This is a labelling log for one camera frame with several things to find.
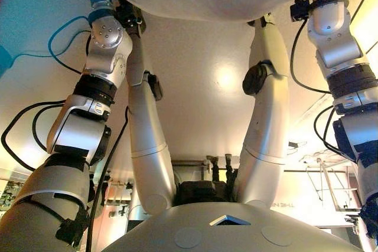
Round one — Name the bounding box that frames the black left elbow cable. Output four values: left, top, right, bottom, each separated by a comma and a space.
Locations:
1, 100, 131, 252

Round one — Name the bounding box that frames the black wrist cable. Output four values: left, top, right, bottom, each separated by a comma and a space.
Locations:
48, 15, 93, 74
289, 0, 376, 94

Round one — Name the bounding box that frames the black elbow cable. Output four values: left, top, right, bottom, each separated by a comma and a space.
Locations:
312, 106, 363, 159
1, 100, 131, 252

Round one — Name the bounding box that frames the black right elbow cable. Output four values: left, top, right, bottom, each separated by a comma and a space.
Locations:
312, 106, 363, 159

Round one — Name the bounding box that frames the silver robot torso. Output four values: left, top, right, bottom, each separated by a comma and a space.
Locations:
102, 200, 364, 252

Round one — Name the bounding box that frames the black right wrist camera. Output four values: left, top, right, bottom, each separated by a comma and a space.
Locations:
289, 0, 311, 23

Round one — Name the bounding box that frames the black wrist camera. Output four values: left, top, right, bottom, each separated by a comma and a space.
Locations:
113, 0, 147, 38
289, 0, 311, 23

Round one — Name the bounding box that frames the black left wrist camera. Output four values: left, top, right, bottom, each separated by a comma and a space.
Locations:
113, 0, 147, 38

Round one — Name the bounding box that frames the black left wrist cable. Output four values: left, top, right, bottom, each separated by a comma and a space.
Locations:
48, 15, 93, 74

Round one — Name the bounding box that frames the person in dark trousers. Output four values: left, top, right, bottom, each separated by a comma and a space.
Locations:
206, 153, 236, 194

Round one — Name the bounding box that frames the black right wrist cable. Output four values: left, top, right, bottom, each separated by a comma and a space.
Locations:
289, 0, 376, 94

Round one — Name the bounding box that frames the black robot waist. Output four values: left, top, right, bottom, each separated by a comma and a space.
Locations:
175, 179, 237, 206

